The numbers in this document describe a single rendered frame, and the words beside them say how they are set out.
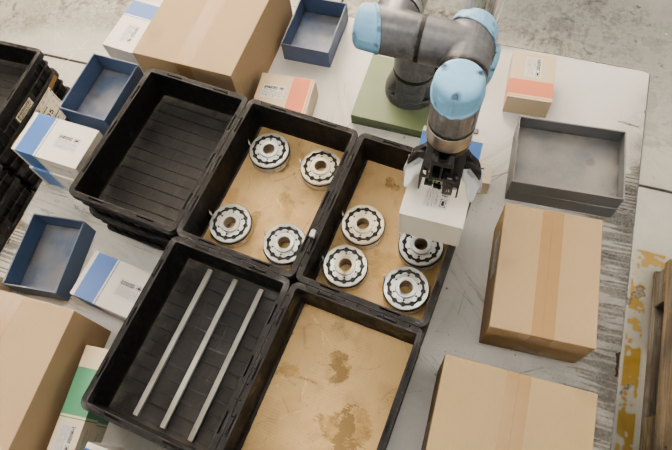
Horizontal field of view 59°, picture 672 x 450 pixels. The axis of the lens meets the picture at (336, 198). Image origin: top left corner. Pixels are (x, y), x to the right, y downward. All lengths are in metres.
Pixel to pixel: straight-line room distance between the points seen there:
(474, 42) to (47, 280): 1.26
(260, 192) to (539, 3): 1.93
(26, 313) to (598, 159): 1.44
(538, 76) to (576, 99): 0.14
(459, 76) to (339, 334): 0.70
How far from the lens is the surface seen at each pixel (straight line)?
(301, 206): 1.46
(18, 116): 2.33
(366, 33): 0.94
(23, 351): 1.48
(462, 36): 0.93
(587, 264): 1.43
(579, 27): 3.00
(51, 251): 1.77
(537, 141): 1.67
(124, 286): 1.54
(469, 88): 0.85
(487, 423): 1.26
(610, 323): 1.58
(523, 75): 1.76
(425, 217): 1.10
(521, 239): 1.41
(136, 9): 2.03
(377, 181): 1.47
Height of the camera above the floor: 2.14
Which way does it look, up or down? 64 degrees down
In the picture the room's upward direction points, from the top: 9 degrees counter-clockwise
